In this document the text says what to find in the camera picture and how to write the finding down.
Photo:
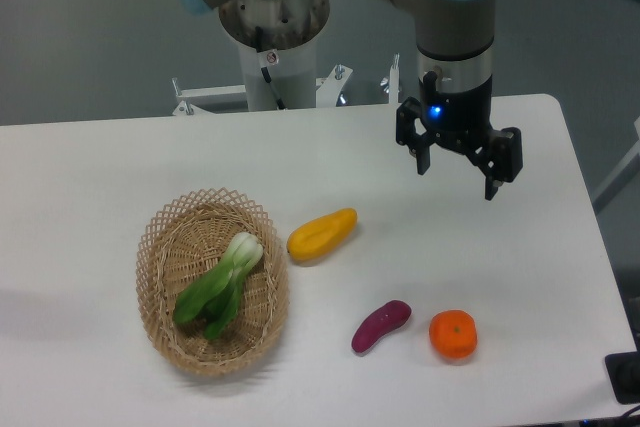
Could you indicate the white metal base frame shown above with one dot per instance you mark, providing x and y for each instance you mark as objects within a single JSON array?
[{"x": 329, "y": 92}]

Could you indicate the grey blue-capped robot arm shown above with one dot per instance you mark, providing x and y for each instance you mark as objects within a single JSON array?
[{"x": 454, "y": 40}]

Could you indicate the black device at table edge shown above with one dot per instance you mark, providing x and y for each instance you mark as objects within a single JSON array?
[{"x": 623, "y": 372}]

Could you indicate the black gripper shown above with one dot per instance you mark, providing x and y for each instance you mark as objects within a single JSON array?
[{"x": 462, "y": 119}]

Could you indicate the orange tangerine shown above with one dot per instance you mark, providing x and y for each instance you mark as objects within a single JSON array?
[{"x": 453, "y": 334}]

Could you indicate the green bok choy vegetable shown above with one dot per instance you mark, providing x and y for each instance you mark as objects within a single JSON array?
[{"x": 216, "y": 295}]

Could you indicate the yellow papaya half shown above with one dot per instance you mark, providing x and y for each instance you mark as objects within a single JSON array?
[{"x": 322, "y": 235}]

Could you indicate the woven wicker basket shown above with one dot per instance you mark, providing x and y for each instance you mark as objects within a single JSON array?
[{"x": 183, "y": 241}]

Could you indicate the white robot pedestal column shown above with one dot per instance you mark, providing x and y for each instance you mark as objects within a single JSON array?
[{"x": 276, "y": 42}]

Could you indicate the purple sweet potato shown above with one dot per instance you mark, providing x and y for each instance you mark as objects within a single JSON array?
[{"x": 384, "y": 320}]

